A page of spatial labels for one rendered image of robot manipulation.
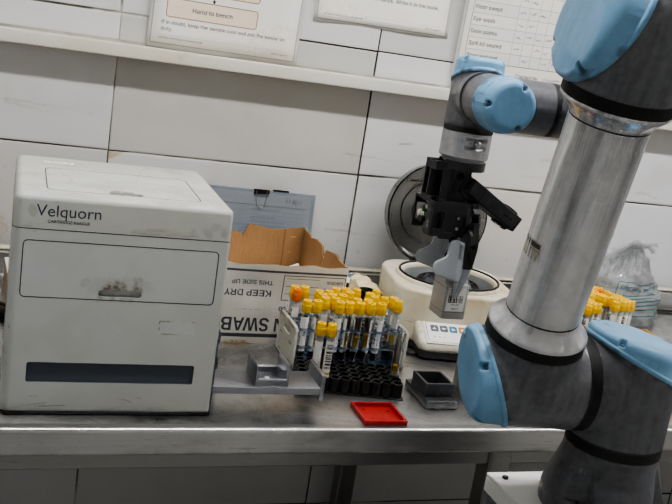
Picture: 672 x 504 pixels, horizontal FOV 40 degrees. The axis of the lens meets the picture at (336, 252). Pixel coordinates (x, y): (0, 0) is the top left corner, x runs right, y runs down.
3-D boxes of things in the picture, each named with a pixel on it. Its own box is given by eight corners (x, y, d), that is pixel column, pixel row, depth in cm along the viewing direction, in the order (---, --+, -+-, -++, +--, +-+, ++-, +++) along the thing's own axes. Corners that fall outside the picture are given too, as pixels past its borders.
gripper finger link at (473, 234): (451, 267, 143) (456, 211, 142) (461, 268, 143) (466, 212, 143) (465, 270, 138) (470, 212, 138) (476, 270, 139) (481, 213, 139)
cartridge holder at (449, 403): (425, 409, 145) (429, 388, 144) (404, 386, 153) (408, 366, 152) (456, 409, 147) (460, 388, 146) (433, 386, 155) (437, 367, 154)
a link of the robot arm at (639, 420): (684, 458, 109) (710, 351, 106) (579, 451, 107) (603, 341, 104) (635, 416, 121) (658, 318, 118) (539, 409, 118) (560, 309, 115)
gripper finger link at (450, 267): (425, 297, 141) (430, 237, 141) (459, 299, 143) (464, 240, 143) (434, 299, 138) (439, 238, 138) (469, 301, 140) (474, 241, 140)
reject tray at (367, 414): (364, 426, 135) (365, 421, 135) (349, 406, 141) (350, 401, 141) (407, 426, 137) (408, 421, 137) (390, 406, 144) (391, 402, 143)
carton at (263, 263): (204, 342, 158) (215, 258, 155) (179, 291, 185) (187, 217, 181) (339, 347, 167) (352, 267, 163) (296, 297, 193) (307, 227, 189)
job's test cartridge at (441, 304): (440, 318, 144) (447, 279, 142) (428, 308, 148) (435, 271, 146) (463, 319, 145) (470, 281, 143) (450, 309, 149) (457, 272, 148)
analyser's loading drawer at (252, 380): (184, 399, 130) (188, 365, 128) (177, 380, 136) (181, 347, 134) (322, 401, 137) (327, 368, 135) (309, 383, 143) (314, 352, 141)
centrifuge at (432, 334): (398, 358, 166) (410, 293, 163) (367, 306, 194) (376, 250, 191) (523, 369, 170) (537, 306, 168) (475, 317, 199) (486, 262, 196)
